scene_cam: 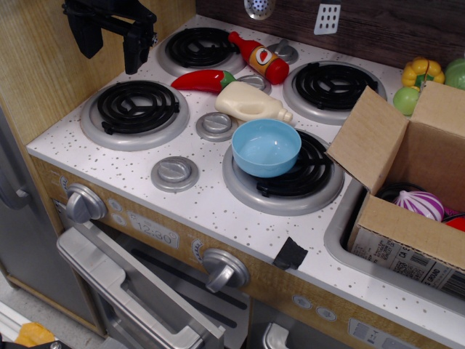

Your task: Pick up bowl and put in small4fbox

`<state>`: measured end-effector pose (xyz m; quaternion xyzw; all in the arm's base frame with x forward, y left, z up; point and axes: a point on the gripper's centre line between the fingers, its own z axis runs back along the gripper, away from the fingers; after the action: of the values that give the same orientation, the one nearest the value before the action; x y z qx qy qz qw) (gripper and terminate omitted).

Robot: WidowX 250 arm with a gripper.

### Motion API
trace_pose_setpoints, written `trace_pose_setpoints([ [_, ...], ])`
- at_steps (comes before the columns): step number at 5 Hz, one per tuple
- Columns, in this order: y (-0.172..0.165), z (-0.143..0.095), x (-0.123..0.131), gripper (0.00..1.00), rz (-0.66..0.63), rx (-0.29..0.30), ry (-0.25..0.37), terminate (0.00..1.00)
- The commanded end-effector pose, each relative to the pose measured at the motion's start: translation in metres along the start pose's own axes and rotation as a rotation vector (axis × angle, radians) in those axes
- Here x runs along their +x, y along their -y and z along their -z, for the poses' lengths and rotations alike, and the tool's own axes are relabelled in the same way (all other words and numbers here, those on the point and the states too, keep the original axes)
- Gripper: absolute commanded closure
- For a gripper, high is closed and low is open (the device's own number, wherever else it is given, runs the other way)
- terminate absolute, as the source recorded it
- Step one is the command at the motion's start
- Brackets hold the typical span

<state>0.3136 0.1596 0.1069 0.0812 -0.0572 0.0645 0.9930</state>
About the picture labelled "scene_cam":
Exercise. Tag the grey stovetop knob centre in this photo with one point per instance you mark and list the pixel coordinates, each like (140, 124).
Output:
(257, 81)

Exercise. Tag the metal hanging strainer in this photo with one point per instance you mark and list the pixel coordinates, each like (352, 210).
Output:
(259, 9)

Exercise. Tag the metal hanging spatula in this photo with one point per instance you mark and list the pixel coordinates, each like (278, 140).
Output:
(327, 20)

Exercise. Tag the purple white toy onion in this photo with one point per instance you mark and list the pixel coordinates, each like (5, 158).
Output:
(423, 203)

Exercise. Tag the yellow object on floor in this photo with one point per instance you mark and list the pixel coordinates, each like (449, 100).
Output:
(33, 334)

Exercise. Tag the yellow toy bell pepper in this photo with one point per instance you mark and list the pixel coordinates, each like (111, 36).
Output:
(420, 70)

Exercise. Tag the grey right oven dial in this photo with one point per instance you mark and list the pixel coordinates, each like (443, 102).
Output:
(224, 269)

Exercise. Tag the green toy vegetable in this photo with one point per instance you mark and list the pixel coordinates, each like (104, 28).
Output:
(455, 74)

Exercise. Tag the cream toy jug bottle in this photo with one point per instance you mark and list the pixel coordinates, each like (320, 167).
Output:
(245, 102)

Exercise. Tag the red toy ketchup bottle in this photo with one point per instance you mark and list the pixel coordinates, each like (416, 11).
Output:
(265, 62)

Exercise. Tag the grey oven dial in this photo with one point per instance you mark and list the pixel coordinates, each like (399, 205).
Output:
(84, 204)
(224, 269)

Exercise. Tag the grey stovetop knob middle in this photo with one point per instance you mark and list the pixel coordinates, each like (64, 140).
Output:
(215, 127)

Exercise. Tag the grey stovetop knob back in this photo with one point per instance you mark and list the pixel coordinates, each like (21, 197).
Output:
(284, 51)

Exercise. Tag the black front-right burner coil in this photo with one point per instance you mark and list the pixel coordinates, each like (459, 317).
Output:
(308, 175)

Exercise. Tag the red toy in box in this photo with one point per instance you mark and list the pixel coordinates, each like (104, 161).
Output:
(457, 222)

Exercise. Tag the digital clock display panel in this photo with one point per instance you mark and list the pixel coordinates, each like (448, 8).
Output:
(153, 229)

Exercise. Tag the grey left oven dial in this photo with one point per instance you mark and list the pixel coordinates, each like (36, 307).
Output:
(84, 204)

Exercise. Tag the brown cardboard box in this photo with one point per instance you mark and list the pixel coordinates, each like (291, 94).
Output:
(387, 153)

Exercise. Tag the grey stovetop knob front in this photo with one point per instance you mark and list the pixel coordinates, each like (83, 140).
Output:
(174, 174)

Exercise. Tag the green toy apple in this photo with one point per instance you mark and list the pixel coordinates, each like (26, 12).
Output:
(405, 100)

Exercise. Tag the black back-left burner coil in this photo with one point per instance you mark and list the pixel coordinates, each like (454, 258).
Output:
(200, 47)

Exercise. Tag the light blue plastic bowl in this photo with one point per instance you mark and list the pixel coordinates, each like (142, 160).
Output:
(265, 147)

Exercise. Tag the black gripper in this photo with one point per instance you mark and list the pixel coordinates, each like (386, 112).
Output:
(130, 19)

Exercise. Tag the grey toy fridge door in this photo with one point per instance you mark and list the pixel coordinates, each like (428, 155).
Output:
(29, 256)

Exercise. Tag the grey lower cabinet handle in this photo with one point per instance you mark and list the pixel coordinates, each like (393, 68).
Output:
(275, 337)

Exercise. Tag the grey stovetop knob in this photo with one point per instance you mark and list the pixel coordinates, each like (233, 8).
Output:
(215, 127)
(174, 174)
(284, 51)
(257, 81)

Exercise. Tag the red toy chili pepper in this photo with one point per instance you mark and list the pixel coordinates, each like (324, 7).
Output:
(213, 81)

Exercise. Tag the grey oven door handle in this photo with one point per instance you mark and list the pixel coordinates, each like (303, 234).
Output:
(148, 312)

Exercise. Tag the grey toy sink basin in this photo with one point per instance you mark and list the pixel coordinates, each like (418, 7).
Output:
(336, 239)

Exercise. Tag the black back-right burner coil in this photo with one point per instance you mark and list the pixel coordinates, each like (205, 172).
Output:
(332, 86)

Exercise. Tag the black front-left burner coil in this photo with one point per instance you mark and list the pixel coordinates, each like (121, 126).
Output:
(134, 107)

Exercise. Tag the black tape piece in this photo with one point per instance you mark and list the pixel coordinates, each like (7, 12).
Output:
(290, 256)

